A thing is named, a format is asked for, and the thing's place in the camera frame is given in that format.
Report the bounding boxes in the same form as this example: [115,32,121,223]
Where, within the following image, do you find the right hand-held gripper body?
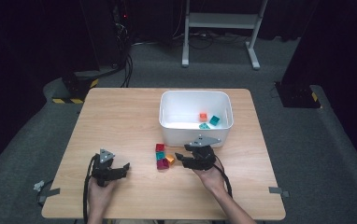
[184,134,222,172]

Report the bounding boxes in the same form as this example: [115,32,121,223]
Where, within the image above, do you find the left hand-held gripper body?
[91,147,118,187]

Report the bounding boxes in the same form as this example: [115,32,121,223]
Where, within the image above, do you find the magenta toy block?
[156,158,170,171]

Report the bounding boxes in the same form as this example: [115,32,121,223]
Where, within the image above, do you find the white plastic bin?
[158,90,235,148]

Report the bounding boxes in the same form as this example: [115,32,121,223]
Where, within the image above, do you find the person's right hand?
[193,161,227,195]

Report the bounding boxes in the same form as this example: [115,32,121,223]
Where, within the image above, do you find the person's left hand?
[87,180,117,216]

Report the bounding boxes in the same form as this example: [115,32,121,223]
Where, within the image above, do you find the dark grey tape strip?
[268,186,291,198]
[36,188,62,204]

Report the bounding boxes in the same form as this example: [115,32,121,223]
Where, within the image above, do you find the black base with striped tape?
[51,70,100,105]

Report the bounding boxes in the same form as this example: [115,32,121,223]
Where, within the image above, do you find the black stand base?
[274,81,321,109]

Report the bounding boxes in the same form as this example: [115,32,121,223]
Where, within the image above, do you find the grey metal stand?
[181,0,268,71]

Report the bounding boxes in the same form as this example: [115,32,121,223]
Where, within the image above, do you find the dark equipment rack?
[110,0,132,68]

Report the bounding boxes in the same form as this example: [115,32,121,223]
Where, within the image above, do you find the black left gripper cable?
[81,153,101,224]

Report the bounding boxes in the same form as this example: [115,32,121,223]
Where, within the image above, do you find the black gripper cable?
[81,153,101,224]
[213,155,233,199]

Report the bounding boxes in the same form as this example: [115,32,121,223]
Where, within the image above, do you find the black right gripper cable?
[213,155,233,199]

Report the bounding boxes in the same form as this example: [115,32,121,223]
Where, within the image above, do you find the black floor cable bundle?
[109,46,135,89]

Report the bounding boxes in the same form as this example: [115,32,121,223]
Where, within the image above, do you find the cables under metal stand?
[172,30,250,50]

